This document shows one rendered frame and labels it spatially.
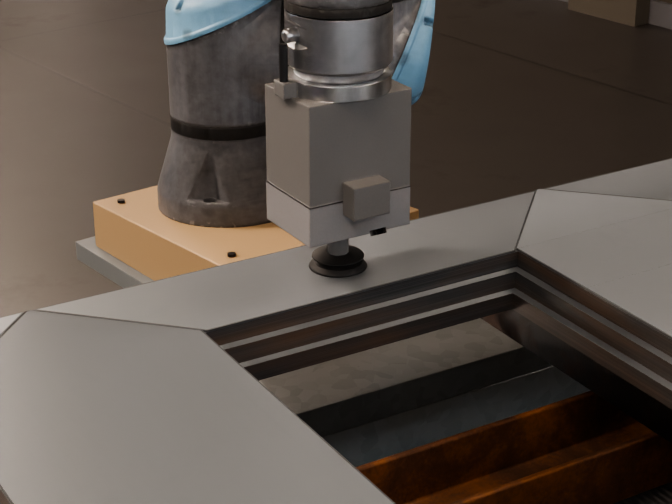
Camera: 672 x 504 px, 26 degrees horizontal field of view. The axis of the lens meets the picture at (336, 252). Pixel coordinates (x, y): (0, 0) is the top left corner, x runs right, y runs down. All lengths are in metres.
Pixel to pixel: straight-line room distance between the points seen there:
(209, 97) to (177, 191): 0.10
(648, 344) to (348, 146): 0.25
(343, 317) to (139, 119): 3.06
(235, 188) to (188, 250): 0.09
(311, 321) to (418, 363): 0.30
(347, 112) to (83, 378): 0.25
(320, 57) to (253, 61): 0.43
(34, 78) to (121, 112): 0.44
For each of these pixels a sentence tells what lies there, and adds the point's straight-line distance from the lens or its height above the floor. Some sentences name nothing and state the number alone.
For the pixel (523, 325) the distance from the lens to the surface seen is 1.25.
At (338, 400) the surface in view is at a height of 0.68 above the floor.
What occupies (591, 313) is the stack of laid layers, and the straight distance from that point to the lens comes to 1.05.
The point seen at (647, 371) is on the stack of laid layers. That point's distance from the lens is 1.01.
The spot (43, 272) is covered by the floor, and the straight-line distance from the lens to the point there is 3.16.
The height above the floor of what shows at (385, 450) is 0.62.
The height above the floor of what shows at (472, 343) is 0.68.
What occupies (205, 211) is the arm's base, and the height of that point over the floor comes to 0.75.
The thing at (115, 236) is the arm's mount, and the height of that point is 0.71.
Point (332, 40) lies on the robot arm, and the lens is 0.98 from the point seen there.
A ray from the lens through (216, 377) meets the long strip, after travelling 0.93.
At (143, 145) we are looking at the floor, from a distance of 3.87.
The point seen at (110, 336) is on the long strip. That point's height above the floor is 0.86.
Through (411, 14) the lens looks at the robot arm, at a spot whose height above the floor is 0.94.
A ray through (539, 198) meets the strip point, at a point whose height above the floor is 0.86.
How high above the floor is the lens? 1.30
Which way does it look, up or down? 24 degrees down
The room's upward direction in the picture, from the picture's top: straight up
